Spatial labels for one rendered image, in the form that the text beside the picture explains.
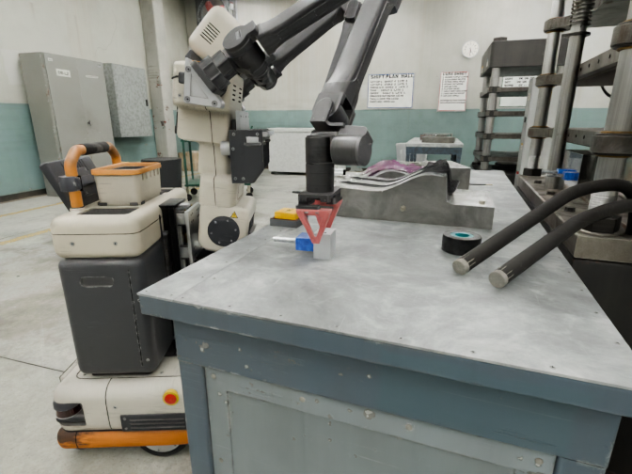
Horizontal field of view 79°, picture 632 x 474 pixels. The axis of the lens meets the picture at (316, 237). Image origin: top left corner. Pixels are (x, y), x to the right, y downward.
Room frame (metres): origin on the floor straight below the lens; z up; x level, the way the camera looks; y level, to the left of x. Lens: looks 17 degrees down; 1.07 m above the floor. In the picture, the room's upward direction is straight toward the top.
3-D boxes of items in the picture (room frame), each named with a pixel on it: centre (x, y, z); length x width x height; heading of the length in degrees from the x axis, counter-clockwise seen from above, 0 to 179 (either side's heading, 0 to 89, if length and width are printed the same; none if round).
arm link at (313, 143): (0.77, -0.01, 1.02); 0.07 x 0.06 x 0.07; 57
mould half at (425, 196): (1.18, -0.27, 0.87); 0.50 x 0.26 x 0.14; 70
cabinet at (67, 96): (6.11, 3.64, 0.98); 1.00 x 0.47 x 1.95; 163
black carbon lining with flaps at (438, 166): (1.19, -0.26, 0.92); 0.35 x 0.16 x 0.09; 70
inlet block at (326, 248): (0.78, 0.03, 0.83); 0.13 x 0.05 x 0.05; 74
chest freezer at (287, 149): (8.31, 0.17, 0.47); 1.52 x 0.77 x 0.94; 73
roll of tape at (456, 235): (0.80, -0.32, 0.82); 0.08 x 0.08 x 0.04
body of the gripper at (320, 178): (0.77, -0.01, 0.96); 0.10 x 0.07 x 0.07; 165
